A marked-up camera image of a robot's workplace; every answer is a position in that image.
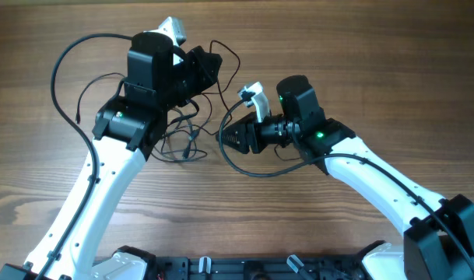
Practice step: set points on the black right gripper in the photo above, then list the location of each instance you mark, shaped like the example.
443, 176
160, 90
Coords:
244, 127

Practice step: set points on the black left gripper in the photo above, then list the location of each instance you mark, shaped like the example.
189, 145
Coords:
206, 78

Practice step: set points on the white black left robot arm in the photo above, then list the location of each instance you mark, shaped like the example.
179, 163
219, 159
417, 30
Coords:
160, 76

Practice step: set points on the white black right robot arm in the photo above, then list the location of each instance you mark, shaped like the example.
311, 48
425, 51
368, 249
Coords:
437, 233

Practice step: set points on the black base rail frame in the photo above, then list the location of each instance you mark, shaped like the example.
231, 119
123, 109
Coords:
240, 268

